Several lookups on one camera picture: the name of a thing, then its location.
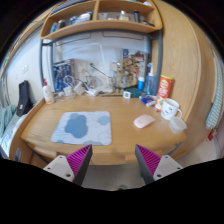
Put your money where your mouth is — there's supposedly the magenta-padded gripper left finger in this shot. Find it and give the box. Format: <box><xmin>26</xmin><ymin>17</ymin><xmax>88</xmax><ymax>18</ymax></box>
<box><xmin>42</xmin><ymin>143</ymin><xmax>94</xmax><ymax>187</ymax></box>

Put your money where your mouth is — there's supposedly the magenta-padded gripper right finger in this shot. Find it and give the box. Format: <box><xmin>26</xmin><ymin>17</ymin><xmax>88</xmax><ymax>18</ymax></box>
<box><xmin>134</xmin><ymin>143</ymin><xmax>184</xmax><ymax>185</ymax></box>

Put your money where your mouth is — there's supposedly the pink computer mouse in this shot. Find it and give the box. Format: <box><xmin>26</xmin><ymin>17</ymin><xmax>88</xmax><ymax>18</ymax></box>
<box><xmin>133</xmin><ymin>114</ymin><xmax>156</xmax><ymax>129</ymax></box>

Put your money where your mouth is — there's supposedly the grey blue-blotched mouse pad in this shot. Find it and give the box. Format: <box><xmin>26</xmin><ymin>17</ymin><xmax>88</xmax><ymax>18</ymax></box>
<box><xmin>50</xmin><ymin>110</ymin><xmax>113</xmax><ymax>147</ymax></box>

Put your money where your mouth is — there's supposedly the translucent plastic container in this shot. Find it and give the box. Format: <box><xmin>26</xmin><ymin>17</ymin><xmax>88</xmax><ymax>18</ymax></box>
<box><xmin>168</xmin><ymin>116</ymin><xmax>188</xmax><ymax>135</ymax></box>

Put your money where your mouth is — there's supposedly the blue checked pillow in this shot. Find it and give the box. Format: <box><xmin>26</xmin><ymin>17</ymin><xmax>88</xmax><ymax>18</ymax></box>
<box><xmin>0</xmin><ymin>114</ymin><xmax>28</xmax><ymax>158</ymax></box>

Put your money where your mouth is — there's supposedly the white printed mug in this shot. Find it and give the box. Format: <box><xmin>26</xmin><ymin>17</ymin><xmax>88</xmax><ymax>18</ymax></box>
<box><xmin>160</xmin><ymin>98</ymin><xmax>184</xmax><ymax>121</ymax></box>

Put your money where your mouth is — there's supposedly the blue tissue packet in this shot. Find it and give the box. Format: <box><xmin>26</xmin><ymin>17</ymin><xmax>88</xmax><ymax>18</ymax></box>
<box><xmin>138</xmin><ymin>94</ymin><xmax>157</xmax><ymax>108</ymax></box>

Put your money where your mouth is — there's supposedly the teal knitted blanket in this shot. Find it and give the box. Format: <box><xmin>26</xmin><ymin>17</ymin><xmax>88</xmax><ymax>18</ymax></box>
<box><xmin>0</xmin><ymin>104</ymin><xmax>18</xmax><ymax>138</ymax></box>

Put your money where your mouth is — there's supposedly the white red-capped lotion bottle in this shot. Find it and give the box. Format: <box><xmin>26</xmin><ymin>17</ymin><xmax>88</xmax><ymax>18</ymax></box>
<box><xmin>41</xmin><ymin>78</ymin><xmax>56</xmax><ymax>105</ymax></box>

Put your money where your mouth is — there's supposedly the red snack canister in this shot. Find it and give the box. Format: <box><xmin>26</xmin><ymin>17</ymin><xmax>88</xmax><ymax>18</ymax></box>
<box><xmin>154</xmin><ymin>74</ymin><xmax>174</xmax><ymax>112</ymax></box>

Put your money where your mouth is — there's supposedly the black bag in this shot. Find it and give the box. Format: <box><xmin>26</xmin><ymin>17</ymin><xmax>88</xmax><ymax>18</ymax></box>
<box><xmin>15</xmin><ymin>80</ymin><xmax>34</xmax><ymax>117</ymax></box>

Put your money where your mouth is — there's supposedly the dark teal bowl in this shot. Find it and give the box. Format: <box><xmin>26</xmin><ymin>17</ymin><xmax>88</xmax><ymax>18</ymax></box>
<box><xmin>128</xmin><ymin>87</ymin><xmax>144</xmax><ymax>99</ymax></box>

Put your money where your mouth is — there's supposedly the white power strip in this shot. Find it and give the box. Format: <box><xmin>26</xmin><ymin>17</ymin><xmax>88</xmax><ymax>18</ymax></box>
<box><xmin>84</xmin><ymin>87</ymin><xmax>100</xmax><ymax>98</ymax></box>

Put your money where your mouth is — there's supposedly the green striped towel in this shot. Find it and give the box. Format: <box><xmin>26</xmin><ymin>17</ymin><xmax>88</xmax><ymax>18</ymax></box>
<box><xmin>205</xmin><ymin>54</ymin><xmax>224</xmax><ymax>130</ymax></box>

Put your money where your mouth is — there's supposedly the blue spray bottle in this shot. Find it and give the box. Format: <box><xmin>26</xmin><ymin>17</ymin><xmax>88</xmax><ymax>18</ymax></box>
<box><xmin>144</xmin><ymin>62</ymin><xmax>157</xmax><ymax>96</ymax></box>

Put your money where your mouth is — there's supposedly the small blue white bottle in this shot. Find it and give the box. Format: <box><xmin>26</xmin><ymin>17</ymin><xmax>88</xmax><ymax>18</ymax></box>
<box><xmin>137</xmin><ymin>76</ymin><xmax>146</xmax><ymax>92</ymax></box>

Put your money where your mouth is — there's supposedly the black pen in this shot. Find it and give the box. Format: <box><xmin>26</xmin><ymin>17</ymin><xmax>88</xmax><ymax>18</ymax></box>
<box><xmin>100</xmin><ymin>93</ymin><xmax>124</xmax><ymax>98</ymax></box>

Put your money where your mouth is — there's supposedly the blue model kit box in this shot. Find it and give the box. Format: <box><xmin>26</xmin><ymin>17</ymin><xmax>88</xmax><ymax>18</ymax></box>
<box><xmin>52</xmin><ymin>59</ymin><xmax>76</xmax><ymax>94</ymax></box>

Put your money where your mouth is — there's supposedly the white desk lamp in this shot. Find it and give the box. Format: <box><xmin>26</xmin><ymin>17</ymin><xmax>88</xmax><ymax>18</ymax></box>
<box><xmin>60</xmin><ymin>42</ymin><xmax>116</xmax><ymax>94</ymax></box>

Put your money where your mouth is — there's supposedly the tan robot figure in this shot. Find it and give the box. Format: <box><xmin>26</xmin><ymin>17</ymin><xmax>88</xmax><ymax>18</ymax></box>
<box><xmin>114</xmin><ymin>54</ymin><xmax>139</xmax><ymax>89</ymax></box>

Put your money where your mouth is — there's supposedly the colourful printed box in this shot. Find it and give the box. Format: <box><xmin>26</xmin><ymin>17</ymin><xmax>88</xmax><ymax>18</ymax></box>
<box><xmin>121</xmin><ymin>48</ymin><xmax>148</xmax><ymax>88</ymax></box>

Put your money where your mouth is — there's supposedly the wooden shelf unit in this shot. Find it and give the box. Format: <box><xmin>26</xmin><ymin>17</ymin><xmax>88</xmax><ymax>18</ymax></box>
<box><xmin>39</xmin><ymin>0</ymin><xmax>164</xmax><ymax>41</ymax></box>

